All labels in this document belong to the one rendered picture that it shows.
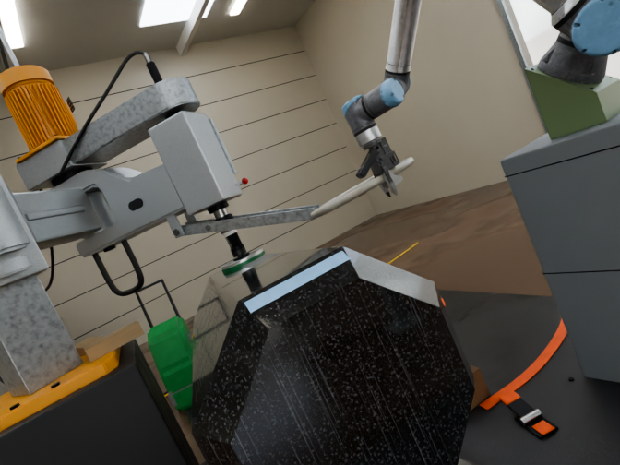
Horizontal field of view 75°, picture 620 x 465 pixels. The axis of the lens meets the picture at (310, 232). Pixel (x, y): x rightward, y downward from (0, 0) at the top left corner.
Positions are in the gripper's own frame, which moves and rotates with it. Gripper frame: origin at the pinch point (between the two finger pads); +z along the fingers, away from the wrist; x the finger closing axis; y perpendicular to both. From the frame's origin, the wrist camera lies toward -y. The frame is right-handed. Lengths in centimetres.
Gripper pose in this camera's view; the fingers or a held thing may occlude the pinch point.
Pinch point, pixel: (390, 194)
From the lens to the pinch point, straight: 154.2
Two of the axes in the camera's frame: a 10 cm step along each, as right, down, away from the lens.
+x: -2.4, 0.3, 9.7
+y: 8.6, -4.7, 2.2
